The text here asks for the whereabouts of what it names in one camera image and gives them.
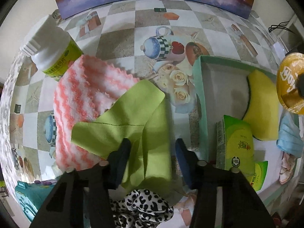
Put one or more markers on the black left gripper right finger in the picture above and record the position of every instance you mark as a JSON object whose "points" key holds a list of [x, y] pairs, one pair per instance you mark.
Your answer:
{"points": [[222, 195]]}

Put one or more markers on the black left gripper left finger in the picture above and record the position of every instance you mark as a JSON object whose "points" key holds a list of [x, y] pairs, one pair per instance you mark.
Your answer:
{"points": [[63, 207]]}

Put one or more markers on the green tissue pack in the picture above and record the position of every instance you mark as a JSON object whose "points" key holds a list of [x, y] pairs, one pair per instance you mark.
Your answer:
{"points": [[257, 179]]}

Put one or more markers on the leopard print scrunchie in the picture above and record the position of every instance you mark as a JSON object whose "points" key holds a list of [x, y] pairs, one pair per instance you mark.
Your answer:
{"points": [[141, 208]]}

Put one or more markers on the small green box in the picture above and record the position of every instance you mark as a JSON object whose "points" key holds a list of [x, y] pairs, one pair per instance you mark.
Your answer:
{"points": [[235, 145]]}

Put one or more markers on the light blue felt cloth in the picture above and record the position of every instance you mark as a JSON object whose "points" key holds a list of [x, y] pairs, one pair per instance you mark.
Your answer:
{"points": [[289, 139]]}

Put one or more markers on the green yellow scrub sponge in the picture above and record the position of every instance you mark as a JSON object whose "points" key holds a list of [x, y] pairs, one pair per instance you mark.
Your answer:
{"points": [[263, 108]]}

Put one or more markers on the lime green cloth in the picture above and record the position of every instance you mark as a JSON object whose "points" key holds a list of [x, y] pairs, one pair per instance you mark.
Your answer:
{"points": [[140, 116]]}

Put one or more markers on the pink white zigzag cloth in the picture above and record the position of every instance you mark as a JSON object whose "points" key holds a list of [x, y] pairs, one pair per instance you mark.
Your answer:
{"points": [[88, 88]]}

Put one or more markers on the teal embossed case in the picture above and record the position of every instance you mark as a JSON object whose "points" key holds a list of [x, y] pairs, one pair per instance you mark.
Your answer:
{"points": [[31, 196]]}

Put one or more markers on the pink floral fabric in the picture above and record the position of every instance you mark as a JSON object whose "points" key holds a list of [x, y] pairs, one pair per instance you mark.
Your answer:
{"points": [[287, 166]]}

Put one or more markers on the teal rimmed white tray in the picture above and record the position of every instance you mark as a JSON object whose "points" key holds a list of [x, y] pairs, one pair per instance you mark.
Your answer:
{"points": [[222, 89]]}

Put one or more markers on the white pill bottle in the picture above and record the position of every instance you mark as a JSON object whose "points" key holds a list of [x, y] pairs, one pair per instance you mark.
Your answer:
{"points": [[50, 48]]}

